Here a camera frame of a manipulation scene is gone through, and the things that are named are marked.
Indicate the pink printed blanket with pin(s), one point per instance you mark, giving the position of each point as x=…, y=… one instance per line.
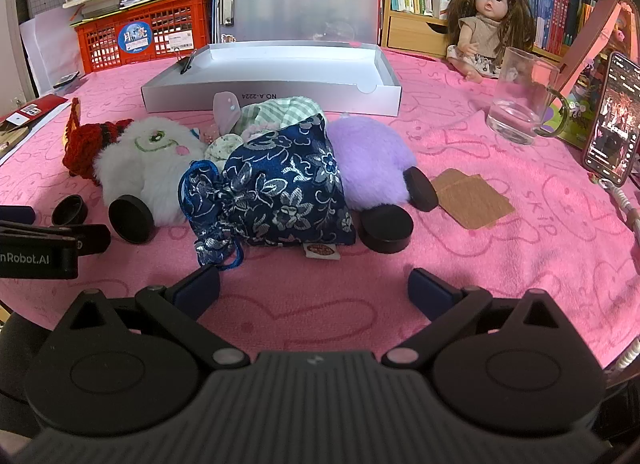
x=500, y=269

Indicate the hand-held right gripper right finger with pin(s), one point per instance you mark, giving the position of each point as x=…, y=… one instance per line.
x=430, y=290

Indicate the small black device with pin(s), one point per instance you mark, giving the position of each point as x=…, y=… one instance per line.
x=66, y=80

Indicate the red envelope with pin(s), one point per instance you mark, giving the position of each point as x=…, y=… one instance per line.
x=30, y=112

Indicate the glass mug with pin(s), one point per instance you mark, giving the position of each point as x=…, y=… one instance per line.
x=520, y=109

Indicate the smartphone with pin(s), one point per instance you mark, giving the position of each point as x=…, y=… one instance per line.
x=612, y=134

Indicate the wooden drawer organiser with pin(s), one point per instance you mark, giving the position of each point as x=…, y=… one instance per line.
x=410, y=32

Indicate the brown-haired doll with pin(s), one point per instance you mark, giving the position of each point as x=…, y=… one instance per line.
x=487, y=24

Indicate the yellow red knitted toy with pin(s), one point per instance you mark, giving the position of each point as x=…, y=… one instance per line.
x=72, y=117

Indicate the pink felt piece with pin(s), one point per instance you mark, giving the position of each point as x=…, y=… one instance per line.
x=227, y=109

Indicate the white plush toy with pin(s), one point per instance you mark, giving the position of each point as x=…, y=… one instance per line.
x=145, y=164

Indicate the white translucent folder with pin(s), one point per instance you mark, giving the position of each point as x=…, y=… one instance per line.
x=50, y=49

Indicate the green picture box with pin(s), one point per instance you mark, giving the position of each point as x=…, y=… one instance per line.
x=575, y=119

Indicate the green checked cloth pouch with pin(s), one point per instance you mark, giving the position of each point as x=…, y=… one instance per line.
x=280, y=112

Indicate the grey grid cutting mat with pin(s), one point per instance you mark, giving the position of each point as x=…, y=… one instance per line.
x=47, y=2

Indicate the red plastic crate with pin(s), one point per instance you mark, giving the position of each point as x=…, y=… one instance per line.
x=100, y=44

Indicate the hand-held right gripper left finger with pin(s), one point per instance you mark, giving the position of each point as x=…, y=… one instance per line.
x=200, y=290

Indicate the purple plush toy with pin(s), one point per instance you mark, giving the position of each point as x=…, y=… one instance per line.
x=370, y=159

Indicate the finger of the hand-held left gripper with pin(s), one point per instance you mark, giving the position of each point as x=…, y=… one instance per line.
x=17, y=215
x=90, y=239

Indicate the white cardboard box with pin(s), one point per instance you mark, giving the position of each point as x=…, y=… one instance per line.
x=280, y=64

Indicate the pale floral cloth pouch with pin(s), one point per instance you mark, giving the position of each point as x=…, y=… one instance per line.
x=220, y=149

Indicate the black round disc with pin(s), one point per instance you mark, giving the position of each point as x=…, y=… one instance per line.
x=386, y=230
x=422, y=189
x=132, y=219

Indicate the pink cardboard case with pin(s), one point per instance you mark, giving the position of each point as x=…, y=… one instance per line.
x=600, y=29

